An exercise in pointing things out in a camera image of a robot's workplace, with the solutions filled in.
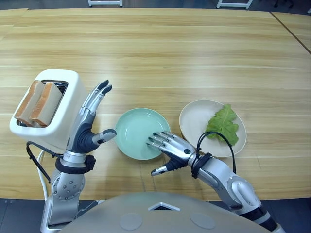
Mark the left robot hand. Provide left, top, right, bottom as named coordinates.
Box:
left=66, top=79, right=117, bottom=156

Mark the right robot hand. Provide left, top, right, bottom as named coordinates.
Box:
left=145, top=131, right=197, bottom=177

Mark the cream toaster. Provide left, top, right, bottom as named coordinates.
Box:
left=9, top=68, right=87, bottom=154

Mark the cream plate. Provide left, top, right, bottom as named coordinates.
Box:
left=179, top=100, right=247, bottom=158

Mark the green plate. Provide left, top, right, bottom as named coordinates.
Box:
left=114, top=107, right=171, bottom=161

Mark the bread slice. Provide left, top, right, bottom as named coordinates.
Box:
left=14, top=80, right=46, bottom=121
left=30, top=83, right=63, bottom=126

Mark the green lettuce leaf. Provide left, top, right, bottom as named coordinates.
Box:
left=205, top=103, right=240, bottom=147

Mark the robot body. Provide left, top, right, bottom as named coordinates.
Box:
left=58, top=192, right=272, bottom=233

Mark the black cable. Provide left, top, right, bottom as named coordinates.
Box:
left=196, top=131, right=237, bottom=174
left=26, top=141, right=64, bottom=184

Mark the white cord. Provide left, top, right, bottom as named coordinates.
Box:
left=36, top=150, right=49, bottom=202

